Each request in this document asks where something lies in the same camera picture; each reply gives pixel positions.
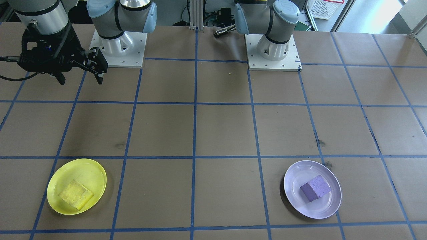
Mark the yellow foam block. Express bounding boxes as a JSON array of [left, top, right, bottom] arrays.
[[58, 180, 94, 211]]

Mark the aluminum corner bar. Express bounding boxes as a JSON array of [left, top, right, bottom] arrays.
[[410, 23, 427, 39]]

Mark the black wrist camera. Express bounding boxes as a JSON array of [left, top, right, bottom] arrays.
[[28, 40, 69, 57]]

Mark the aluminum frame post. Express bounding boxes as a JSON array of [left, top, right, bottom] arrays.
[[188, 0, 204, 31]]

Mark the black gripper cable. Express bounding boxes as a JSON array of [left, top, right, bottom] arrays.
[[0, 56, 37, 81]]

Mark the yellow round plate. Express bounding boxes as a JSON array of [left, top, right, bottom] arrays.
[[47, 158, 107, 215]]

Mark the black cable bundle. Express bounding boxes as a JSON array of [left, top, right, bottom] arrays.
[[203, 10, 221, 27]]

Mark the purple foam block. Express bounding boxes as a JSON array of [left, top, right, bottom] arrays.
[[300, 175, 332, 202]]

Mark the purple round plate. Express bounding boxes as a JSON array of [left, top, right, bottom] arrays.
[[284, 160, 342, 219]]

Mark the white plastic basket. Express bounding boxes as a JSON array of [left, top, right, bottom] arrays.
[[306, 0, 344, 20]]

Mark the silver metal connector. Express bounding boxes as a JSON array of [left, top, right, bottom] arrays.
[[213, 24, 238, 38]]

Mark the black power box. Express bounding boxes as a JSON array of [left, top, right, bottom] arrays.
[[219, 7, 233, 24]]

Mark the white square base plate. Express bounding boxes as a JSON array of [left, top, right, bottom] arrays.
[[245, 33, 302, 71], [88, 29, 148, 68]]

